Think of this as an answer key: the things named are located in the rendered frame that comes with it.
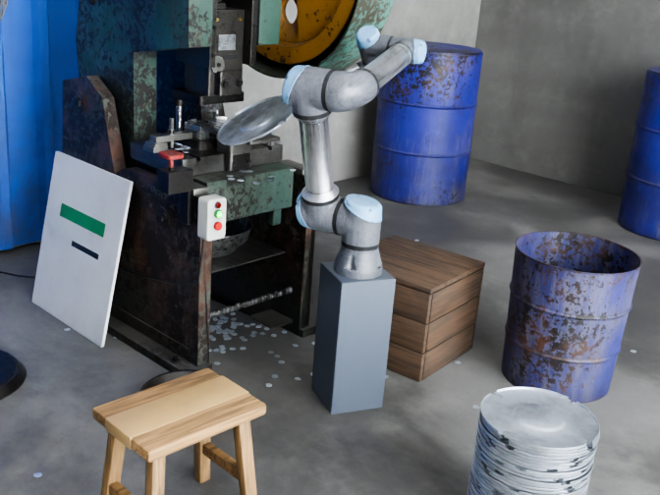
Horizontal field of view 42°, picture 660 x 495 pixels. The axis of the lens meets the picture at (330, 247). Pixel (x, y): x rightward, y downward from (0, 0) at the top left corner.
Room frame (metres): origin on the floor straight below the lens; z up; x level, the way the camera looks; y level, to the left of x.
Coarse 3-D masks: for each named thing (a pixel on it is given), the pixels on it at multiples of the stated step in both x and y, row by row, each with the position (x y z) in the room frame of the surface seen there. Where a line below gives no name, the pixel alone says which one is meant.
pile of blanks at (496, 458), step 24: (480, 432) 1.85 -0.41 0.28; (480, 456) 1.82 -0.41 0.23; (504, 456) 1.75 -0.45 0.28; (528, 456) 1.74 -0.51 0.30; (552, 456) 1.72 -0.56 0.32; (576, 456) 1.73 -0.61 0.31; (480, 480) 1.81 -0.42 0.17; (504, 480) 1.75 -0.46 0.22; (528, 480) 1.72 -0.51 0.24; (552, 480) 1.72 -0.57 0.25; (576, 480) 1.73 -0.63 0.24
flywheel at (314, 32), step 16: (288, 0) 3.27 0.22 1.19; (304, 0) 3.17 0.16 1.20; (320, 0) 3.12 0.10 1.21; (336, 0) 3.06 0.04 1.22; (352, 0) 2.97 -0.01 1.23; (304, 16) 3.16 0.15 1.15; (320, 16) 3.11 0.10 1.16; (336, 16) 3.01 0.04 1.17; (352, 16) 2.98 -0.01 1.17; (288, 32) 3.22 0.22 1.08; (304, 32) 3.16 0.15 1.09; (320, 32) 3.06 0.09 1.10; (336, 32) 3.01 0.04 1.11; (256, 48) 3.28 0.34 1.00; (272, 48) 3.22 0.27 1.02; (288, 48) 3.17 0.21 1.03; (304, 48) 3.11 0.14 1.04; (320, 48) 3.06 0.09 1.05
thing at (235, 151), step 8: (208, 128) 2.85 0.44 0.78; (216, 128) 2.83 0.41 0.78; (264, 136) 2.79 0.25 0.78; (272, 136) 2.80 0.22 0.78; (224, 144) 2.81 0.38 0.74; (240, 144) 2.82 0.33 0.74; (248, 144) 2.85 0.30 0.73; (224, 152) 2.81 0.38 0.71; (232, 152) 2.80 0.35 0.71; (240, 152) 2.82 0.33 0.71; (248, 152) 2.85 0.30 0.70; (232, 160) 2.80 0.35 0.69; (240, 160) 2.82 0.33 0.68; (248, 160) 2.84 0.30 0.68; (232, 168) 2.80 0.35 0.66; (240, 168) 2.82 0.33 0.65
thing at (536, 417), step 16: (496, 400) 1.93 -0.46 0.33; (512, 400) 1.94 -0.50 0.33; (528, 400) 1.95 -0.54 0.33; (544, 400) 1.95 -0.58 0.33; (560, 400) 1.96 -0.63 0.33; (496, 416) 1.85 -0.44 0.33; (512, 416) 1.85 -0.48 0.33; (528, 416) 1.85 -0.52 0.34; (544, 416) 1.86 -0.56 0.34; (560, 416) 1.86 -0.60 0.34; (576, 416) 1.88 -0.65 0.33; (592, 416) 1.88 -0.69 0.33; (512, 432) 1.78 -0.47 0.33; (528, 432) 1.79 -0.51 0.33; (544, 432) 1.79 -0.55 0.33; (560, 432) 1.80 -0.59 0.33; (576, 432) 1.80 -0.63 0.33; (592, 432) 1.81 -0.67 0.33; (544, 448) 1.72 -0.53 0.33; (560, 448) 1.72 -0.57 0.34; (576, 448) 1.73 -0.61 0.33
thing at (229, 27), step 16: (224, 16) 2.88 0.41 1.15; (240, 16) 2.93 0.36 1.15; (224, 32) 2.88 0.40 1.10; (240, 32) 2.93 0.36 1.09; (224, 48) 2.88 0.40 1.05; (240, 48) 2.93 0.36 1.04; (192, 64) 2.89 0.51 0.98; (224, 64) 2.88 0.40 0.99; (240, 64) 2.93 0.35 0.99; (192, 80) 2.89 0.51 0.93; (208, 80) 2.84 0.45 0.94; (224, 80) 2.84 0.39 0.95; (240, 80) 2.88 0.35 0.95
